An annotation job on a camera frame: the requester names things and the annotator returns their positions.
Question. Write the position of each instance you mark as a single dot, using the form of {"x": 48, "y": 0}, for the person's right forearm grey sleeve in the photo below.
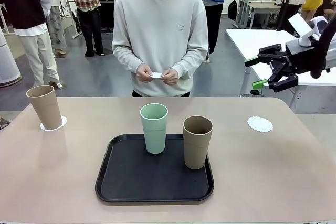
{"x": 126, "y": 60}

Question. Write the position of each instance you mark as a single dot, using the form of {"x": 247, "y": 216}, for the white table with grey legs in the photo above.
{"x": 262, "y": 45}

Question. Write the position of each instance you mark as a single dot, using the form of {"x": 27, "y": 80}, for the black plastic tray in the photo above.
{"x": 157, "y": 182}

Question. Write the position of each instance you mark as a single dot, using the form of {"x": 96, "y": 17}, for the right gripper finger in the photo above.
{"x": 270, "y": 53}
{"x": 283, "y": 82}

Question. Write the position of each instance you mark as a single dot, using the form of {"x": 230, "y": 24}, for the person's left forearm grey sleeve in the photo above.
{"x": 193, "y": 64}

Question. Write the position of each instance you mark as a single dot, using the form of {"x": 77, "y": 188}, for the black hanging bag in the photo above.
{"x": 232, "y": 9}

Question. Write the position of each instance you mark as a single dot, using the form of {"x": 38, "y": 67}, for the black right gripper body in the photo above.
{"x": 302, "y": 58}

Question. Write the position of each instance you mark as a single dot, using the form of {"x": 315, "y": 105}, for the dark patterned board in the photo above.
{"x": 4, "y": 123}

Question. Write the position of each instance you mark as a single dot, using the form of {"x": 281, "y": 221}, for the black tripod stand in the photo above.
{"x": 284, "y": 3}

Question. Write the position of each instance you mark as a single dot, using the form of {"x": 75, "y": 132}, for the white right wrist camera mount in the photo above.
{"x": 299, "y": 24}

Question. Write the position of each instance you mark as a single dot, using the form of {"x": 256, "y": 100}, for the person in patterned grey skirt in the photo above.
{"x": 55, "y": 24}

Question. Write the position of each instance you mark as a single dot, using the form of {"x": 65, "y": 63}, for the grey workbench desk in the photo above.
{"x": 258, "y": 7}

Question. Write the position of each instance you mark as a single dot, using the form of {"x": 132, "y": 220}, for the person's right hand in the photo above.
{"x": 143, "y": 73}

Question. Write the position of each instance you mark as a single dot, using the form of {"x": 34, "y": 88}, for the person in grey sweatshirt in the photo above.
{"x": 160, "y": 24}

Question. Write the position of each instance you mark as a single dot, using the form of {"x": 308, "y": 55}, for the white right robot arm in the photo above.
{"x": 319, "y": 24}

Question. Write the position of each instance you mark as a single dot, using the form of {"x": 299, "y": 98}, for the person's left hand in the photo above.
{"x": 172, "y": 77}

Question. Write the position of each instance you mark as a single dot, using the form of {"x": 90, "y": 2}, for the white scalloped paper coaster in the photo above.
{"x": 157, "y": 75}
{"x": 64, "y": 122}
{"x": 260, "y": 124}

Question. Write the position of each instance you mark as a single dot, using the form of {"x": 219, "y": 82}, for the tall brown cup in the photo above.
{"x": 47, "y": 108}
{"x": 197, "y": 150}

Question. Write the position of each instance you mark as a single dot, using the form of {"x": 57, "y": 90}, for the tall pale green cup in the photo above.
{"x": 155, "y": 140}

